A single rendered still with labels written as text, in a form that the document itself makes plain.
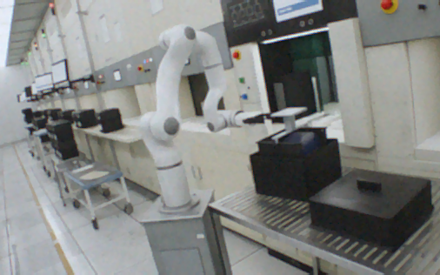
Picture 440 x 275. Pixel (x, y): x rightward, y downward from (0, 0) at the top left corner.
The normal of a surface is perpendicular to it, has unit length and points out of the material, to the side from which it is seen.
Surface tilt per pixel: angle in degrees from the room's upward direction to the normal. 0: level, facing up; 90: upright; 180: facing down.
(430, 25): 90
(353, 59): 90
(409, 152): 90
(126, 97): 90
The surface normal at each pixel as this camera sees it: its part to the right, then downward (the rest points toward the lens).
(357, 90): -0.81, 0.28
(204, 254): -0.18, 0.23
